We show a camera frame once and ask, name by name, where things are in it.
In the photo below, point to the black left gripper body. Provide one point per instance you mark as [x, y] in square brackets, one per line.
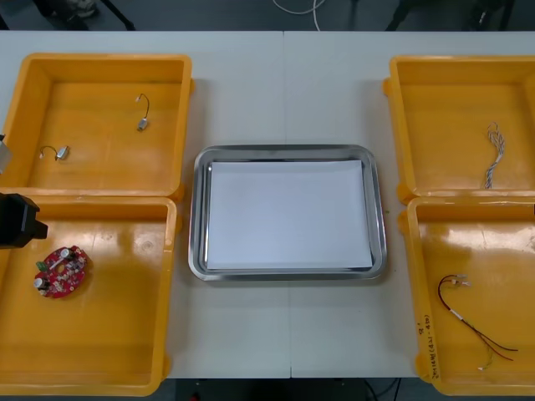
[14, 221]

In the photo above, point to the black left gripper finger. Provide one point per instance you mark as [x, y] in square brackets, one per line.
[41, 231]

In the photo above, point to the round red circuit board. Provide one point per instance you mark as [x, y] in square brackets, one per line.
[62, 276]

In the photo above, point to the small metal solenoid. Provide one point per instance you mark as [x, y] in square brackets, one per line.
[142, 124]
[63, 153]

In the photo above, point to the black chair base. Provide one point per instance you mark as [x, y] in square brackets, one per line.
[121, 16]

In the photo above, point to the white paper sheet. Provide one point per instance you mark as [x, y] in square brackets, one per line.
[288, 217]

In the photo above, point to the steel tray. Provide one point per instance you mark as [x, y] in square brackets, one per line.
[288, 153]

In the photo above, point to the yellow-orange plastic bin with handwriting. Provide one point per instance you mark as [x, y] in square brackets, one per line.
[480, 250]

